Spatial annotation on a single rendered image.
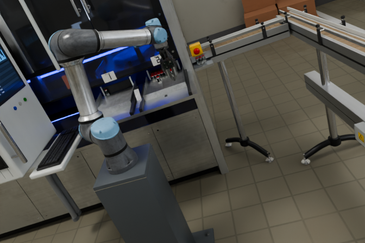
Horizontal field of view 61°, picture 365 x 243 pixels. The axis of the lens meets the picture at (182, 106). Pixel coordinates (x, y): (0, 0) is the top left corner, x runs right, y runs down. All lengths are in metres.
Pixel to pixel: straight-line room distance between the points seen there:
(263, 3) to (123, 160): 4.38
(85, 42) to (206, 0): 4.67
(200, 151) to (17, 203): 1.47
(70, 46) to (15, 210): 1.80
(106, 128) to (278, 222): 1.19
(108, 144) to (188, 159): 1.06
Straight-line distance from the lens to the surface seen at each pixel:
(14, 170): 1.87
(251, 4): 5.42
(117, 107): 1.86
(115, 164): 1.43
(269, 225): 2.04
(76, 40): 1.33
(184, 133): 2.23
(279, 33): 2.22
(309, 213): 2.07
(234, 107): 2.35
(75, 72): 1.45
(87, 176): 2.49
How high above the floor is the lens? 1.53
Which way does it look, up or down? 24 degrees down
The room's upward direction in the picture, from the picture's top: 21 degrees counter-clockwise
